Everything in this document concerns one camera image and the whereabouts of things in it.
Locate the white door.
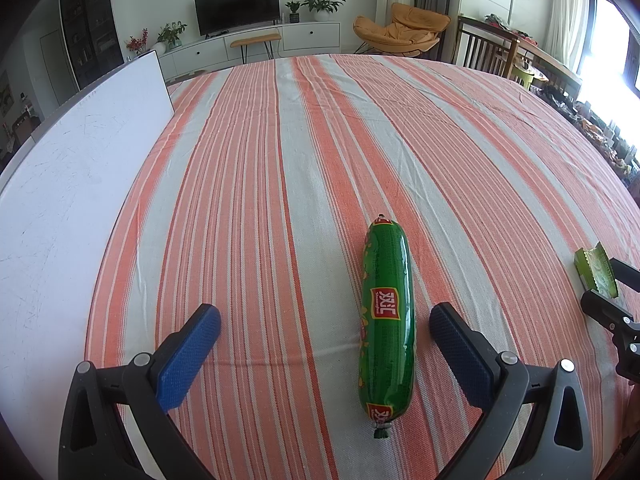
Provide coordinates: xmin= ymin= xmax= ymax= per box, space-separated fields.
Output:
xmin=39 ymin=29 xmax=78 ymax=106

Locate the large window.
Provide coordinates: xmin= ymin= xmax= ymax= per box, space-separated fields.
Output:
xmin=575 ymin=0 xmax=640 ymax=96

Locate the bushy green potted plant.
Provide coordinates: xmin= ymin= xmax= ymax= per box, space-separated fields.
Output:
xmin=157 ymin=21 xmax=188 ymax=51

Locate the white curtain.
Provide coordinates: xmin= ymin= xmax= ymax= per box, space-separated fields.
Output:
xmin=547 ymin=0 xmax=591 ymax=68

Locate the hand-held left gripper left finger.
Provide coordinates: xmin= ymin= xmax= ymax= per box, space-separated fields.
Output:
xmin=59 ymin=303 xmax=222 ymax=480

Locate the orange rocking chair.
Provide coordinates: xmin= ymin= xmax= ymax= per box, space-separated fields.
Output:
xmin=352 ymin=2 xmax=453 ymax=58

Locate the wooden side table with clutter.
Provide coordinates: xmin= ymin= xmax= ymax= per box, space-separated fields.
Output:
xmin=455 ymin=15 xmax=521 ymax=78

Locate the cluttered pile of groceries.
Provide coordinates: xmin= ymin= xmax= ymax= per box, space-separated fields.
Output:
xmin=530 ymin=82 xmax=640 ymax=186

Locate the red flower arrangement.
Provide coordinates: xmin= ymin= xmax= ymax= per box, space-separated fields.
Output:
xmin=125 ymin=28 xmax=150 ymax=56

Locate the orange striped tablecloth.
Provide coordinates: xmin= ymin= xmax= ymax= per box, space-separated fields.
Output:
xmin=82 ymin=54 xmax=640 ymax=480

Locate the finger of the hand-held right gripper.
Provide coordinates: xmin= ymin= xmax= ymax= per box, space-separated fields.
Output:
xmin=609 ymin=258 xmax=640 ymax=293
xmin=580 ymin=289 xmax=640 ymax=341

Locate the large leafy plant white pot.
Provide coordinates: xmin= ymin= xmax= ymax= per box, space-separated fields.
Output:
xmin=300 ymin=0 xmax=347 ymax=23

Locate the black television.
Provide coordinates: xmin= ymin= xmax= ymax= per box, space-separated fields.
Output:
xmin=194 ymin=0 xmax=281 ymax=37

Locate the wooden bench with metal legs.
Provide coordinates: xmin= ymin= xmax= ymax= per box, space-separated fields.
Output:
xmin=230 ymin=33 xmax=282 ymax=65

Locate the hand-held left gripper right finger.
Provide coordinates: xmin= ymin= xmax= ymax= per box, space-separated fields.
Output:
xmin=428 ymin=302 xmax=593 ymax=480

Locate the white television cabinet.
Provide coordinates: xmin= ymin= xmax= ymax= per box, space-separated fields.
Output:
xmin=159 ymin=21 xmax=342 ymax=78

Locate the green sausage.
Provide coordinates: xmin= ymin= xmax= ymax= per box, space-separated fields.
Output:
xmin=357 ymin=213 xmax=417 ymax=441

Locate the light green snack packet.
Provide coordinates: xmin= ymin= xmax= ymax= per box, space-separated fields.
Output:
xmin=573 ymin=241 xmax=619 ymax=299

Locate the dark display cabinet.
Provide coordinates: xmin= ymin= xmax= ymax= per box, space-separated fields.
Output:
xmin=59 ymin=0 xmax=126 ymax=92

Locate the green stool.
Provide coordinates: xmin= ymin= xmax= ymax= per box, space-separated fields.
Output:
xmin=512 ymin=60 xmax=536 ymax=88

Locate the white cardboard box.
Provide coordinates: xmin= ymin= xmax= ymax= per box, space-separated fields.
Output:
xmin=0 ymin=50 xmax=176 ymax=411

